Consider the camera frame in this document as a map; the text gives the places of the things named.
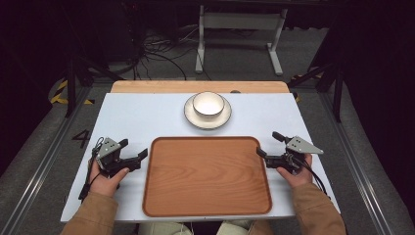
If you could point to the brown wooden tray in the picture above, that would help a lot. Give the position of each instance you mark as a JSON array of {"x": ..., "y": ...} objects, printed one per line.
[{"x": 207, "y": 176}]

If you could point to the person's right hand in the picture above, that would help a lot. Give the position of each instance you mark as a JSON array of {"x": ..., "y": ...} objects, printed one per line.
[{"x": 298, "y": 178}]

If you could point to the person's left leg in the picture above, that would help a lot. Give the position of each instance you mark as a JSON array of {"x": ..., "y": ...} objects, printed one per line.
[{"x": 163, "y": 229}]

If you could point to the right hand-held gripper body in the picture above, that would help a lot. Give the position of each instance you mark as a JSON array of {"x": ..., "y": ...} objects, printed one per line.
[{"x": 300, "y": 146}]

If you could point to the white table board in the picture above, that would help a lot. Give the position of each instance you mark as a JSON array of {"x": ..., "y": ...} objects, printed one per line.
[{"x": 137, "y": 114}]

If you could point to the white metal stand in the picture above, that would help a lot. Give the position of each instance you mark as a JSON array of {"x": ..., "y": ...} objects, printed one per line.
[{"x": 241, "y": 21}]

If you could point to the yellow black floor tape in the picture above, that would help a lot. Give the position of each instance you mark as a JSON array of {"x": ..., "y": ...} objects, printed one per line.
[
  {"x": 58, "y": 94},
  {"x": 297, "y": 98}
]

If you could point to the person's leg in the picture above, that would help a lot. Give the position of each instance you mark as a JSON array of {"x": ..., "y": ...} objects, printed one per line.
[
  {"x": 235, "y": 227},
  {"x": 163, "y": 229}
]

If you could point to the black tripod stand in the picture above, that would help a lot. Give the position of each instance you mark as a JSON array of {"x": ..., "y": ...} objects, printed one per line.
[
  {"x": 73, "y": 84},
  {"x": 337, "y": 94}
]

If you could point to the person's right leg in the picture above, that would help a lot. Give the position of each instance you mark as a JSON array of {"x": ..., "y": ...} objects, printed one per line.
[{"x": 235, "y": 227}]

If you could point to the person's left hand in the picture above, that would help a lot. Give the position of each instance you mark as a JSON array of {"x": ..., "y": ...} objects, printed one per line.
[{"x": 106, "y": 184}]

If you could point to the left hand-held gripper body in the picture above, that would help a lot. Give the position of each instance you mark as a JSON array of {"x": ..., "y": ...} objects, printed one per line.
[{"x": 109, "y": 148}]

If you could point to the wooden table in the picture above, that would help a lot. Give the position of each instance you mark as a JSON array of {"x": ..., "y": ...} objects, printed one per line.
[{"x": 156, "y": 87}]

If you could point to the white bowl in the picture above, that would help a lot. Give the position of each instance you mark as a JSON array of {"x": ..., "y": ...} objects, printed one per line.
[{"x": 208, "y": 103}]

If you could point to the white round plate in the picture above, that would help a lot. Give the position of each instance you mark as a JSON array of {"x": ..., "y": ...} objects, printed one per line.
[{"x": 195, "y": 119}]

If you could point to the metal floor rail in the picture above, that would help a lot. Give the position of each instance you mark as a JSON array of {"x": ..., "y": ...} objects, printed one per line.
[
  {"x": 359, "y": 169},
  {"x": 39, "y": 169}
]

